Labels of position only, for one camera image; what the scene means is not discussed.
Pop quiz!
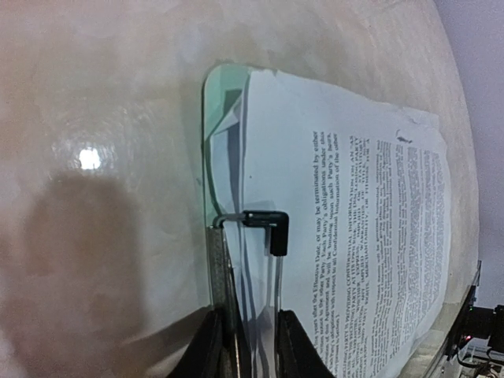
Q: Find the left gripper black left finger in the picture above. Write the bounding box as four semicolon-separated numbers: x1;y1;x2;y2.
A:
167;309;223;378

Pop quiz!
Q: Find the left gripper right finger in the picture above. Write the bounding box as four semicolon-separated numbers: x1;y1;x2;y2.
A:
277;310;334;378

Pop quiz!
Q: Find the metal wire folder clip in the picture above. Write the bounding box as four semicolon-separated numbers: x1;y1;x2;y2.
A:
206;209;291;378

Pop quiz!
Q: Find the remaining printed paper stack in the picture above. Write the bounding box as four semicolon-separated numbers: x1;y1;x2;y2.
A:
243;70;450;377

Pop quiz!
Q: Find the green translucent plastic folder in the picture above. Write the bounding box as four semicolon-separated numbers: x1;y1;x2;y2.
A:
202;64;250;226

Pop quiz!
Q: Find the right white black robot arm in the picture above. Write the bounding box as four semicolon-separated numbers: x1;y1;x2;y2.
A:
445;261;503;359

